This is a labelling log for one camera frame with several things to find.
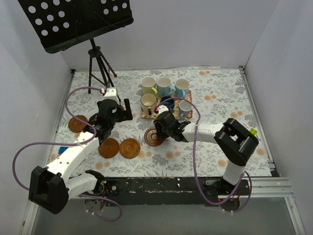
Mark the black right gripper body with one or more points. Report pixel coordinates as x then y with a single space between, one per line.
159 128

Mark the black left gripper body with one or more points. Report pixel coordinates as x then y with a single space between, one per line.
122 111

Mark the brown wooden coaster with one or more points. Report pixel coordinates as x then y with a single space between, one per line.
130 148
151 137
75 125
109 148

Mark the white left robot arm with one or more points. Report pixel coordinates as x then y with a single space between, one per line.
52 186

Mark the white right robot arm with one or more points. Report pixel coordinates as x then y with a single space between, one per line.
236 142

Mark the dark blue glazed mug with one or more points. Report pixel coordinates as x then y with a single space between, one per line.
168 102

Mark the grey-blue small mug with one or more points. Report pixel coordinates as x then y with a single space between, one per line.
184 109

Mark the floral serving tray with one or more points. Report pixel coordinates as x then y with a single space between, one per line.
175 110

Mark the yellow-green mug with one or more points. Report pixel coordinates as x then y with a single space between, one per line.
148 85

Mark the light blue mug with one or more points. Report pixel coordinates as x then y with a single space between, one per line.
164 87

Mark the blue mug with white interior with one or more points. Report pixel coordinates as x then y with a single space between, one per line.
182 88

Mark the floral tablecloth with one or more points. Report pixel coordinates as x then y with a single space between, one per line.
218 94

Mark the blue toy block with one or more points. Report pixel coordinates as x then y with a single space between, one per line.
62 149

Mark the lime green toy brick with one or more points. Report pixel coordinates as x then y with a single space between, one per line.
253 131

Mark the black perforated music stand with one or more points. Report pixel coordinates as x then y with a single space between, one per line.
61 24

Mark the cream mug with black handle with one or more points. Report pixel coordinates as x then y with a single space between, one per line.
148 102

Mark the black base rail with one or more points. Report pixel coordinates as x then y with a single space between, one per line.
168 191

